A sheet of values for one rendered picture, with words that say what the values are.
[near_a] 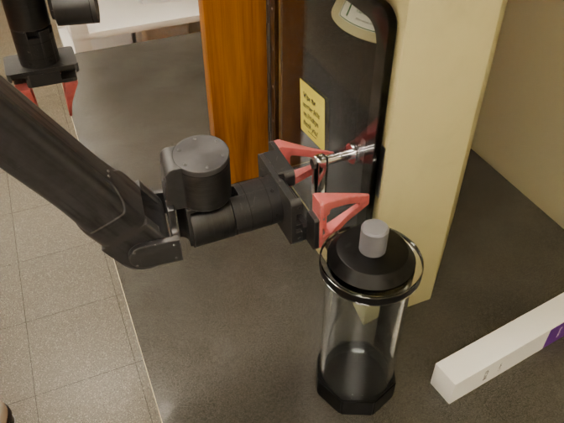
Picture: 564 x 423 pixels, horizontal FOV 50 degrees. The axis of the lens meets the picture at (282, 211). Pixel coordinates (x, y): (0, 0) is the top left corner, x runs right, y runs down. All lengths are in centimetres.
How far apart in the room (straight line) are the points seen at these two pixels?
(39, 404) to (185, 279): 116
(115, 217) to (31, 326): 162
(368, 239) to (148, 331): 39
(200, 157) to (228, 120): 41
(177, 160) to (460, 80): 31
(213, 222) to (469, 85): 31
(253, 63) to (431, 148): 38
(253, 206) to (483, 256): 46
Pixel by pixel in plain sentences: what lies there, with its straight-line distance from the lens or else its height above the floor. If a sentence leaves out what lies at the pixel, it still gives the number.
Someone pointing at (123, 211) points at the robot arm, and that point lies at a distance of 61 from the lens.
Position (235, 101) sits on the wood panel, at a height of 111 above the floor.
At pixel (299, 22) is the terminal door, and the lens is 79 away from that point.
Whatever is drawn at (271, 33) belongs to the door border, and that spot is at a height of 124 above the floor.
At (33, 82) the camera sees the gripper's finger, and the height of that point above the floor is 118.
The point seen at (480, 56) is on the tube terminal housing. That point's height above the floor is 133.
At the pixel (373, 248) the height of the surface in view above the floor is 119.
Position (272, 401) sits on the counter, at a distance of 79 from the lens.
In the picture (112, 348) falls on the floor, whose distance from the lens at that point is 207.
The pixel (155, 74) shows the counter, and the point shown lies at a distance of 146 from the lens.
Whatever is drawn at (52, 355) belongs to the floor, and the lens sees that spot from 211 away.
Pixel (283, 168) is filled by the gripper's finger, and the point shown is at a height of 120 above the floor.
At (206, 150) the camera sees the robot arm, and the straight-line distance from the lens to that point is 61.
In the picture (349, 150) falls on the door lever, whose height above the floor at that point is 121.
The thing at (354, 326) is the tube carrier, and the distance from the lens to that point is 65.
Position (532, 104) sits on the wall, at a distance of 113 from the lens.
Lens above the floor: 161
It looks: 41 degrees down
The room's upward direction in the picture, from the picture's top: straight up
